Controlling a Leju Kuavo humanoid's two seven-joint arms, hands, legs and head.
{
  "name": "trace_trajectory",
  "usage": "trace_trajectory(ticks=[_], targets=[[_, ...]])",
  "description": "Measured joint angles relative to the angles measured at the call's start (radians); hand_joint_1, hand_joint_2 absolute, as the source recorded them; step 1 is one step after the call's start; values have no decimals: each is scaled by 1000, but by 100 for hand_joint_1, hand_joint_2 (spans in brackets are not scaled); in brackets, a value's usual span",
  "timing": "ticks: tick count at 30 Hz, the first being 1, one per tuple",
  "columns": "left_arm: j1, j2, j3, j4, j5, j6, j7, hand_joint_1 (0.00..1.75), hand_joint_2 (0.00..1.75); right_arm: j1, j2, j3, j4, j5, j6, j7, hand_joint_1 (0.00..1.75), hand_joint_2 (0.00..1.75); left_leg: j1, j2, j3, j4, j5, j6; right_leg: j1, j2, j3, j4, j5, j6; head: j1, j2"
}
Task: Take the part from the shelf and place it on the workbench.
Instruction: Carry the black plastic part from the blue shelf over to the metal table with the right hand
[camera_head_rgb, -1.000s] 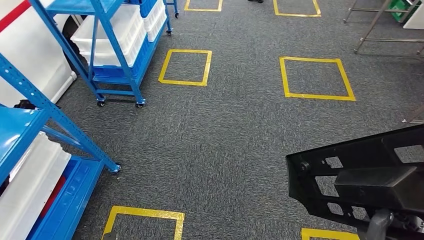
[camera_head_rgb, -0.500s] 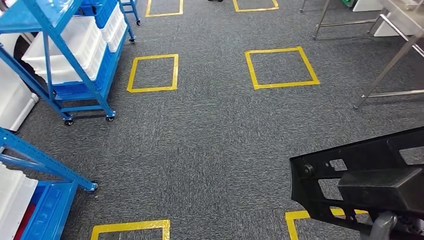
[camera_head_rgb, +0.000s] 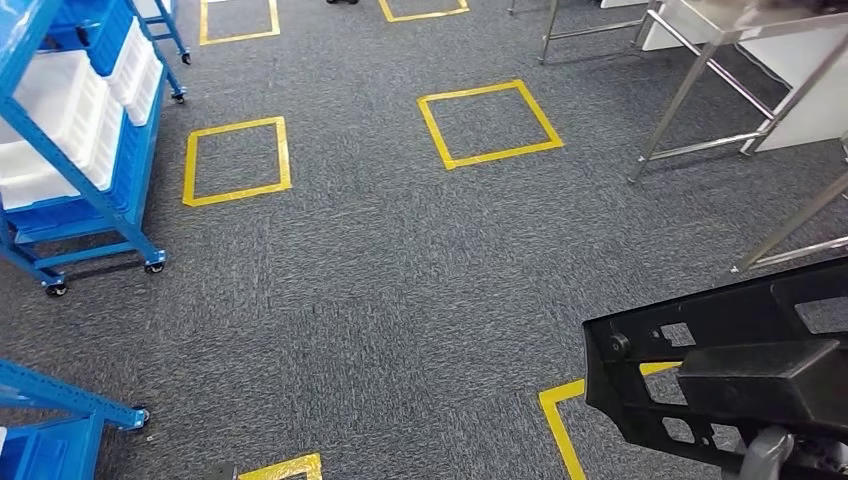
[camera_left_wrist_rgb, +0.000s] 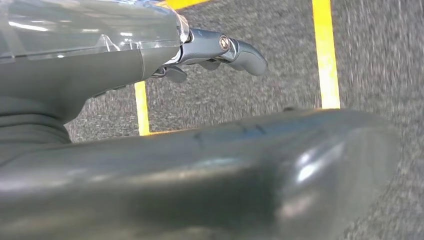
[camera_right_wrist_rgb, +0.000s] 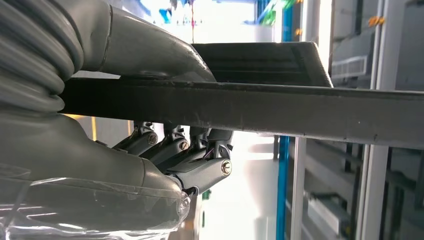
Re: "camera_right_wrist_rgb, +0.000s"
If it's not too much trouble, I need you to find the grey equipment cabinet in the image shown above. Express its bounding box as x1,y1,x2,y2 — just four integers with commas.
331,0,424,240

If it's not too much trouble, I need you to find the blue metal post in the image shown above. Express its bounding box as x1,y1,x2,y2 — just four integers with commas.
275,0,295,240

